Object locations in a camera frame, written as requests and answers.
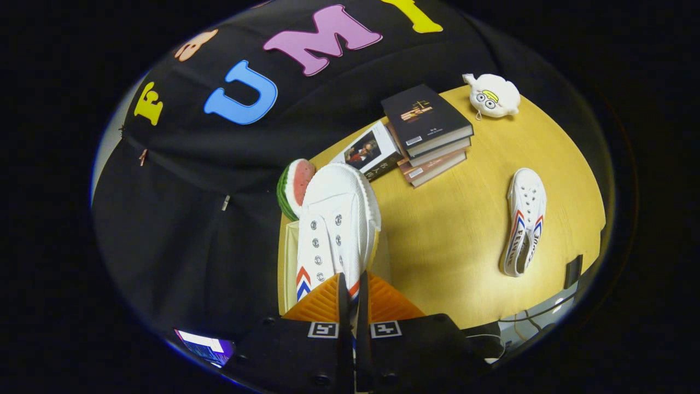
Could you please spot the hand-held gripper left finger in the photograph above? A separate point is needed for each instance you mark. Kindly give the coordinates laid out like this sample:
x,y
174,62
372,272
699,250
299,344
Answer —
x,y
290,355

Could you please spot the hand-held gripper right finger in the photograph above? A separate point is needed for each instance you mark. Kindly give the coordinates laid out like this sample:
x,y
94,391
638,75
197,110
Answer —
x,y
421,355

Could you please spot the cream fabric storage box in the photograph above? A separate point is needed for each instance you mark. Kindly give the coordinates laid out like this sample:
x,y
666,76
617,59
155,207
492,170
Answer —
x,y
290,273

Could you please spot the white canvas shoe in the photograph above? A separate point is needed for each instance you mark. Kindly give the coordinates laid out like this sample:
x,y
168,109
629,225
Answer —
x,y
336,202
526,219

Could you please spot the lit computer screen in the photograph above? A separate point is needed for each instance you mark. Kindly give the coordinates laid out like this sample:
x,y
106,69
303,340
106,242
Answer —
x,y
205,346

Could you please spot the silver clip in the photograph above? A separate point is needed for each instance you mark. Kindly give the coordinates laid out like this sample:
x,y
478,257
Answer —
x,y
226,202

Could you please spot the watermelon slice toy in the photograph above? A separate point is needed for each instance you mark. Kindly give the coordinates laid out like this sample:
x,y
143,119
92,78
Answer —
x,y
295,189

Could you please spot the small black block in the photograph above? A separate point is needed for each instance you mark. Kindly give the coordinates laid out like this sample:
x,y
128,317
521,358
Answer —
x,y
573,271

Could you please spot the brown cover book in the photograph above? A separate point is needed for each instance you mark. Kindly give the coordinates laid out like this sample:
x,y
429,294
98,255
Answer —
x,y
440,176
437,164

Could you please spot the dark maroon book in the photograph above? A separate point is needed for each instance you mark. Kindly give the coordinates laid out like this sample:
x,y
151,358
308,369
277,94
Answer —
x,y
443,153

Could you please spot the white portrait cover book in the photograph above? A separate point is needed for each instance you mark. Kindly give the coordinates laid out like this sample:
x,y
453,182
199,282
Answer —
x,y
366,150

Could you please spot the black hardcover book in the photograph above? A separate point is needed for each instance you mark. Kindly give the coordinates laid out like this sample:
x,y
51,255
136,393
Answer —
x,y
421,115

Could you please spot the copper clip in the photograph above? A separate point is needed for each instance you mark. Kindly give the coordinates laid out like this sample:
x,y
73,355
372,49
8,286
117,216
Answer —
x,y
143,157

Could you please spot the white plush toy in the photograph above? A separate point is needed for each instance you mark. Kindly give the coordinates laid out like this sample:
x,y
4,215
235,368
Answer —
x,y
492,97

